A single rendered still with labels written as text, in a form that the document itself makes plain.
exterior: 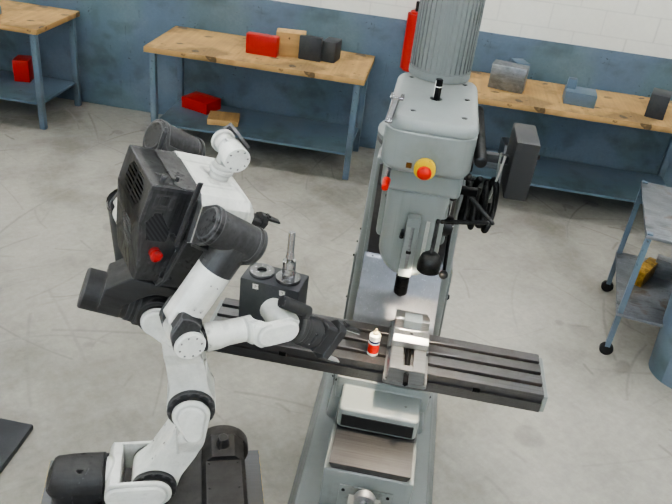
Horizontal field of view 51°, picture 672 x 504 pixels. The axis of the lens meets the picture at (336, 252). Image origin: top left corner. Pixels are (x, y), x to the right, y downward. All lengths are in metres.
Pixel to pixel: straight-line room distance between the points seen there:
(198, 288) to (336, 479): 1.03
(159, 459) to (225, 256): 0.91
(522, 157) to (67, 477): 1.77
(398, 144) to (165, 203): 0.67
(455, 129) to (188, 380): 1.04
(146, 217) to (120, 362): 2.31
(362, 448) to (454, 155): 1.06
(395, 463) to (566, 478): 1.43
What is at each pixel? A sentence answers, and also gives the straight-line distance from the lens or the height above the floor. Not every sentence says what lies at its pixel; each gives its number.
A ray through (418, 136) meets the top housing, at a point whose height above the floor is 1.85.
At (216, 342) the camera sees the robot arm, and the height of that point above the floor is 1.43.
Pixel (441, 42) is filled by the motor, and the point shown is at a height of 2.02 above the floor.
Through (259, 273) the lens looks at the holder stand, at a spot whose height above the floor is 1.16.
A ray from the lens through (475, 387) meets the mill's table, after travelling 2.56.
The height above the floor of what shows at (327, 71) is 0.88.
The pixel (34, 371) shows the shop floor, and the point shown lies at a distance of 4.00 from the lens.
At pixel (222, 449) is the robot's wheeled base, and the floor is 0.61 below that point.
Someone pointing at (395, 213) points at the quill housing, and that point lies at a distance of 2.23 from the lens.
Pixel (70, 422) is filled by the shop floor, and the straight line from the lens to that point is 3.69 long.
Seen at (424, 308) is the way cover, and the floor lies 0.96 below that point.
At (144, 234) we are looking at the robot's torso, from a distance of 1.76.
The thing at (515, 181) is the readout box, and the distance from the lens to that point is 2.49.
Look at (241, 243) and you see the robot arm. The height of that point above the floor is 1.70.
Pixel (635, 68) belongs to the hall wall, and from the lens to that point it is 6.65.
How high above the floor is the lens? 2.54
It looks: 31 degrees down
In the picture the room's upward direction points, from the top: 7 degrees clockwise
